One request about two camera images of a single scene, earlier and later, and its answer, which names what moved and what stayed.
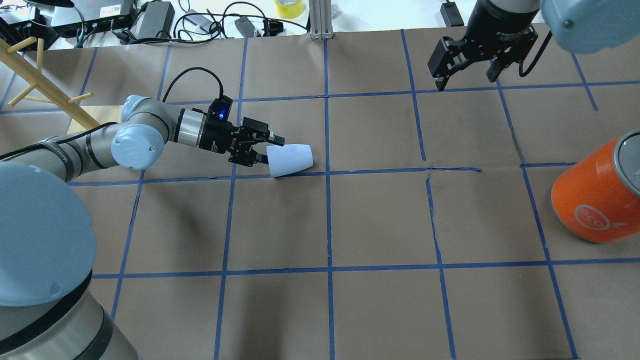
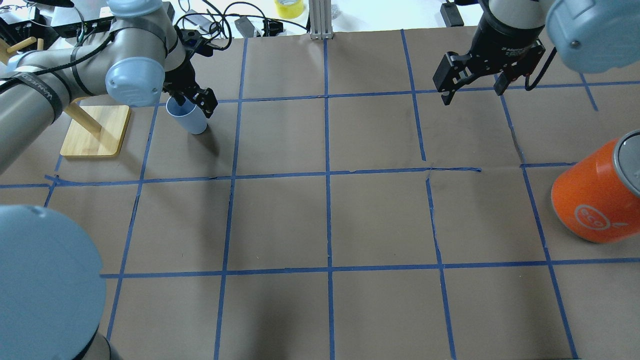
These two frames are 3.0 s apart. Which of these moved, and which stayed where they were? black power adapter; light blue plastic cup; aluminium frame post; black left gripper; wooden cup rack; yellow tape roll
Moved: black left gripper; light blue plastic cup; wooden cup rack; black power adapter
Stayed: aluminium frame post; yellow tape roll
